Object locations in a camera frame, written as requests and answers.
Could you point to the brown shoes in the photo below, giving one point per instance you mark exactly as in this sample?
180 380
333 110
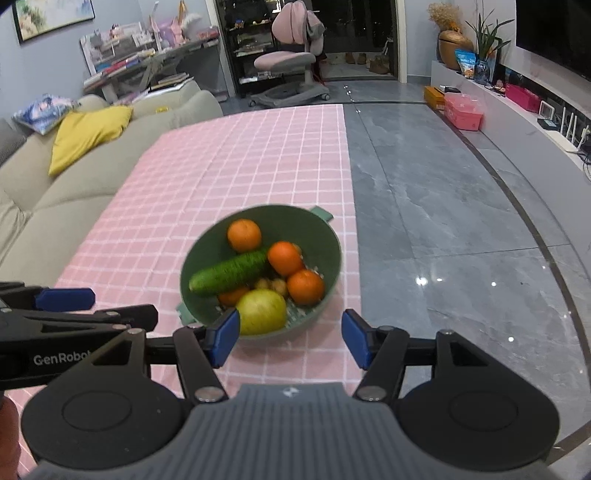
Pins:
369 62

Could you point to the person's left forearm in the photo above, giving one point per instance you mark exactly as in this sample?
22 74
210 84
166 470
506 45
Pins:
8 438

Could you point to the beige sofa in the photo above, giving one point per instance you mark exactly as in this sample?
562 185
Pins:
55 184

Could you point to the black television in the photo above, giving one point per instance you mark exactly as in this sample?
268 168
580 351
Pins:
554 32

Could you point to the white media cabinet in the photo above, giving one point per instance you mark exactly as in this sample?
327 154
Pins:
521 124

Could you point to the dark display shelf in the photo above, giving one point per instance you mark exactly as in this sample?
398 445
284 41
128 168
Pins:
244 46

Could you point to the framed wall painting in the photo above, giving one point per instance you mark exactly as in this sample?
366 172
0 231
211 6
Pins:
51 16

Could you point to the cluttered study desk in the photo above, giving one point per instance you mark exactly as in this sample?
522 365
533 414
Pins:
147 64

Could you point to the white router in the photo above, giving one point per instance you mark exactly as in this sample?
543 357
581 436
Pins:
575 131

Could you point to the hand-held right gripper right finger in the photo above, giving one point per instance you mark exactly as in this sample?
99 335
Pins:
355 339

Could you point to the green-yellow pear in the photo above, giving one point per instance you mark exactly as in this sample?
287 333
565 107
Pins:
261 311

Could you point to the blue snack bag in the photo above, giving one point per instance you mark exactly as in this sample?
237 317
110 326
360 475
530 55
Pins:
466 63

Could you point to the pink checked tablecloth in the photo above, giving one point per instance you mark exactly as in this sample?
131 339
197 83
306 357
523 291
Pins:
184 194

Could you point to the green colander bowl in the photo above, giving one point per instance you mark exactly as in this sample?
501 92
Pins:
318 240

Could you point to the blue printed pillow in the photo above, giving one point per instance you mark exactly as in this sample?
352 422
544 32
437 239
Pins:
44 110

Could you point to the red box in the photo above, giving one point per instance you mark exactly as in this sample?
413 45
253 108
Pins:
522 97

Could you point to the pink desk chair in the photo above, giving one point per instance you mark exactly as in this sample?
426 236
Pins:
295 50

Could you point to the small white display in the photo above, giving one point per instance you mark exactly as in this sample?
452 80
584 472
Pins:
547 110

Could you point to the orange mandarin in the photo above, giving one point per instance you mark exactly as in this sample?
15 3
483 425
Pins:
244 235
232 296
285 258
305 287

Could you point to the pink storage box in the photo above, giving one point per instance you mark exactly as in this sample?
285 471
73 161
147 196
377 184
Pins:
464 110

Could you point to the tan longan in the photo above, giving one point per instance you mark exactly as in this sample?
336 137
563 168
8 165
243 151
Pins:
263 283
280 286

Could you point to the dried flower bunch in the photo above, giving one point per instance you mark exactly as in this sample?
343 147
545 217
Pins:
444 16

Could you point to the golden gourd vase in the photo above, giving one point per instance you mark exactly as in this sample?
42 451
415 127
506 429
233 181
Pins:
455 48

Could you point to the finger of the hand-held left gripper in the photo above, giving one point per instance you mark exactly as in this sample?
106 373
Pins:
115 318
64 299

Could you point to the yellow pillow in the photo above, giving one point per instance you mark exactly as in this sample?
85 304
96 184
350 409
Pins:
85 136

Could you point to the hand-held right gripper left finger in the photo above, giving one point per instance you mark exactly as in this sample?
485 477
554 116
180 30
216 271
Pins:
226 336

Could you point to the green potted plant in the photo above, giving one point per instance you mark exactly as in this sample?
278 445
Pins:
489 37

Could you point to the green cucumber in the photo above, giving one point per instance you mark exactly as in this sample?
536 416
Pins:
231 273

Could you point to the orange box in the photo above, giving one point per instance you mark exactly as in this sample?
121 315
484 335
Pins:
435 97

